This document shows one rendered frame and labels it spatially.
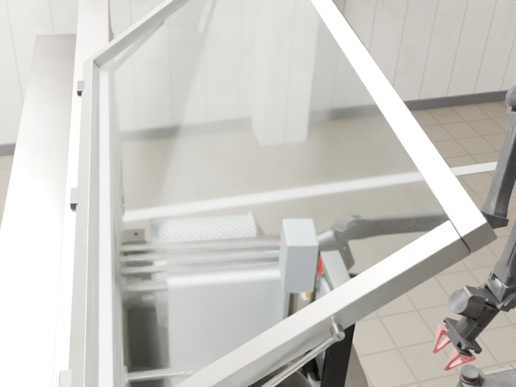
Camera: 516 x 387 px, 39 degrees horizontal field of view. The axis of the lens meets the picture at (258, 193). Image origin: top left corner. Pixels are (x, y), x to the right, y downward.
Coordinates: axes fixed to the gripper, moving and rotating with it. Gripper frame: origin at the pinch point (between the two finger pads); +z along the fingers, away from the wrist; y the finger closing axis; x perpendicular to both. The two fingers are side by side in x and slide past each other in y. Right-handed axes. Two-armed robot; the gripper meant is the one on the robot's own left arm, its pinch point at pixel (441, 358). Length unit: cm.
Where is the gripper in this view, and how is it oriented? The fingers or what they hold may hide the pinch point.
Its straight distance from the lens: 192.0
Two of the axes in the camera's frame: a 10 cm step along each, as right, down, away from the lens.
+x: 8.1, 2.9, 5.1
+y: 2.9, 5.6, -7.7
